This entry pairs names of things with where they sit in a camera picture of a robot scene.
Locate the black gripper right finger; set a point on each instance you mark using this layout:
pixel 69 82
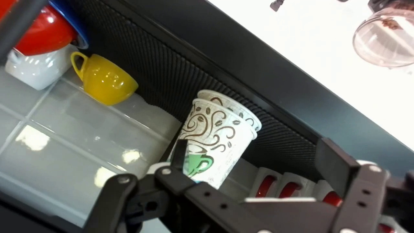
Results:
pixel 370 198

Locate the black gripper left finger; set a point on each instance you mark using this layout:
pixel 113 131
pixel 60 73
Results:
pixel 194 207

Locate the white paper cup swirl print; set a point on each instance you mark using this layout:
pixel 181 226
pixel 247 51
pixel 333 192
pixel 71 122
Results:
pixel 215 138
pixel 235 105

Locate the black shelf unit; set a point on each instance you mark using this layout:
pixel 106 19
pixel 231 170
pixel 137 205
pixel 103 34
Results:
pixel 181 56

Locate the yellow ceramic cup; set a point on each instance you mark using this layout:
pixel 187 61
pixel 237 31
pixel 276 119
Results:
pixel 108 82

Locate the clear glass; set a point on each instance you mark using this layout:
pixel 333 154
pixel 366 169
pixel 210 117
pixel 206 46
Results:
pixel 383 43

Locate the dark blue saucer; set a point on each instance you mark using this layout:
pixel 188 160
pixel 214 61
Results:
pixel 82 34

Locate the plain white mug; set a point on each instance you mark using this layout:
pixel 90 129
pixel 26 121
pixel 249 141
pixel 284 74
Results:
pixel 39 72

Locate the red ceramic cup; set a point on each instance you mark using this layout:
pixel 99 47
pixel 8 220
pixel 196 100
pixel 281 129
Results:
pixel 47 33

